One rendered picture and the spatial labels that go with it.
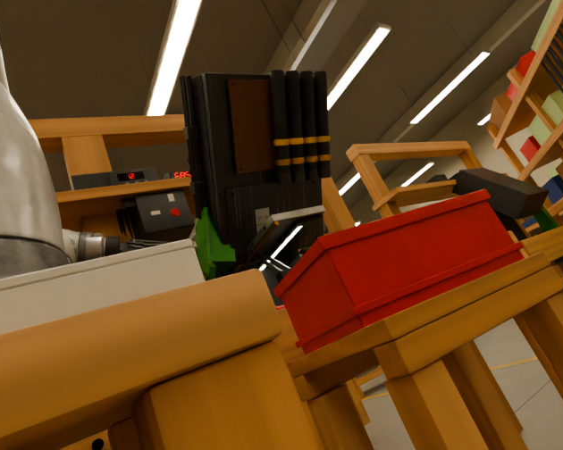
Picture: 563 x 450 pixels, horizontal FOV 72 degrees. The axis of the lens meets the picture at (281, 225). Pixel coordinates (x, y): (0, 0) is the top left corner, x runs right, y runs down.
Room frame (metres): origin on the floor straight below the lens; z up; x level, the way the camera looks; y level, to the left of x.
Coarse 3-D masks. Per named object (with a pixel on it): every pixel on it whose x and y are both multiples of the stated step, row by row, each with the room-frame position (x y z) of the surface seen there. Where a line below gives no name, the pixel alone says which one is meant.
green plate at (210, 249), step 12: (204, 216) 0.97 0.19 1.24; (204, 228) 0.98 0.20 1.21; (204, 240) 0.98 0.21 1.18; (216, 240) 0.99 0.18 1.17; (204, 252) 0.98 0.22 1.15; (216, 252) 0.98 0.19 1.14; (228, 252) 1.00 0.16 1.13; (204, 264) 0.99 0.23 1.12; (216, 264) 1.00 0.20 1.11; (228, 264) 1.02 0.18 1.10
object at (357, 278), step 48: (480, 192) 0.60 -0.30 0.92; (336, 240) 0.47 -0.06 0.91; (384, 240) 0.51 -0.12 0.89; (432, 240) 0.54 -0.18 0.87; (480, 240) 0.58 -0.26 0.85; (288, 288) 0.61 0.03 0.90; (336, 288) 0.49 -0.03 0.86; (384, 288) 0.49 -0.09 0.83; (432, 288) 0.52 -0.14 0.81; (336, 336) 0.54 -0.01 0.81
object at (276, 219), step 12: (276, 216) 0.88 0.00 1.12; (288, 216) 0.90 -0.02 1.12; (300, 216) 0.92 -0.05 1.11; (312, 216) 0.96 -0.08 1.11; (264, 228) 0.92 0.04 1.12; (276, 228) 0.93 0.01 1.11; (288, 228) 0.97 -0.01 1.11; (300, 228) 0.97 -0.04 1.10; (312, 228) 1.02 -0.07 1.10; (252, 240) 0.99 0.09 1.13; (264, 240) 0.95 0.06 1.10; (276, 240) 1.03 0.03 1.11; (288, 240) 1.03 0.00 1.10; (252, 252) 1.02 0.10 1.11; (276, 252) 1.09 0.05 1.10; (288, 252) 1.15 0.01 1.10; (240, 264) 1.10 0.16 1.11; (252, 264) 1.15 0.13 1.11; (264, 264) 1.17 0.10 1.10
